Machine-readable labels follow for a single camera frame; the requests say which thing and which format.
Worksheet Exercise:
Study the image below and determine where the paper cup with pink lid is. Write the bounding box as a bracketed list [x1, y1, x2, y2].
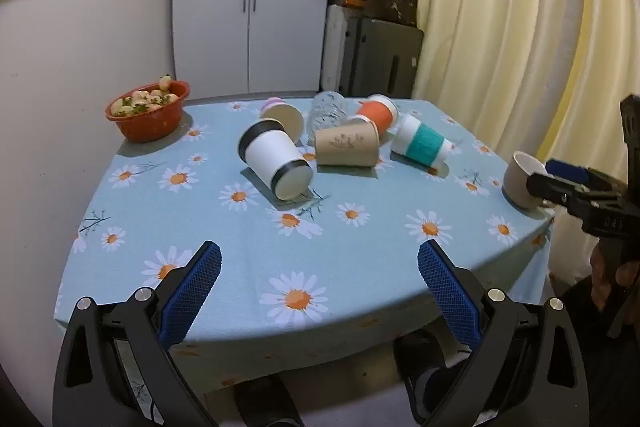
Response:
[259, 97, 305, 140]

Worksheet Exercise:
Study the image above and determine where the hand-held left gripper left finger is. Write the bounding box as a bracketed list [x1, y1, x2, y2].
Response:
[52, 240, 223, 427]

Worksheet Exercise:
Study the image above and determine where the white appliance box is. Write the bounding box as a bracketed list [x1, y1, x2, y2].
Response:
[319, 5, 362, 94]

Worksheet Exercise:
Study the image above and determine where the white cup with teal sleeve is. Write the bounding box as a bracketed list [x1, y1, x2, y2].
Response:
[390, 113, 453, 170]

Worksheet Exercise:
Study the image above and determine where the red plastic bowl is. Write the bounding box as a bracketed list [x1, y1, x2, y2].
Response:
[104, 80, 191, 144]

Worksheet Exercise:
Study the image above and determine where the white cup with black bands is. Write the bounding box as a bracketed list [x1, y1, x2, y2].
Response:
[237, 118, 315, 201]

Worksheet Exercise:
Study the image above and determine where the white cup with orange sleeve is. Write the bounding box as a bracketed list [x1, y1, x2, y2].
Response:
[355, 94, 400, 134]

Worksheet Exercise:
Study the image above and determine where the beige ceramic mug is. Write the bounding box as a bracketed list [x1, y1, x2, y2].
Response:
[502, 151, 551, 210]

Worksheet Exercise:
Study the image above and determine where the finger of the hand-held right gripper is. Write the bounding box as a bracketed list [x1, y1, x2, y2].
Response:
[545, 158, 626, 190]
[525, 172, 593, 208]

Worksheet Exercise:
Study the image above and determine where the pile of strawberries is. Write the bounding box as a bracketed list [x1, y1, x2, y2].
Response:
[110, 75, 180, 116]

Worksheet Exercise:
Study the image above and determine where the cream curtain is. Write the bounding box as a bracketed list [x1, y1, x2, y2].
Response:
[394, 0, 640, 198]

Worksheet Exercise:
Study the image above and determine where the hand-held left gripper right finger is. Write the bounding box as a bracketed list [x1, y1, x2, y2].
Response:
[417, 238, 593, 427]

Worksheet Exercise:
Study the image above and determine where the person's right hand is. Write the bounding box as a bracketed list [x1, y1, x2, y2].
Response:
[589, 242, 640, 314]

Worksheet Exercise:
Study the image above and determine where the white refrigerator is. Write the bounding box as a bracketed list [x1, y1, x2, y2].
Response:
[171, 0, 337, 100]

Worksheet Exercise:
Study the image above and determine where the blue daisy tablecloth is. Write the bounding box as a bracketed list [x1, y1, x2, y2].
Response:
[53, 96, 557, 359]

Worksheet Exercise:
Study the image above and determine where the small dark camouflage bag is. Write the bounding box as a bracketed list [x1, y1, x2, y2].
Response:
[386, 0, 419, 28]

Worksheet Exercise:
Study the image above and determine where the brown kraft paper cup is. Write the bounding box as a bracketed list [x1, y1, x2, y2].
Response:
[314, 116, 381, 168]

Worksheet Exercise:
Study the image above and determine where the black slipper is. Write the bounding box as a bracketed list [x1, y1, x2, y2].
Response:
[394, 329, 477, 425]

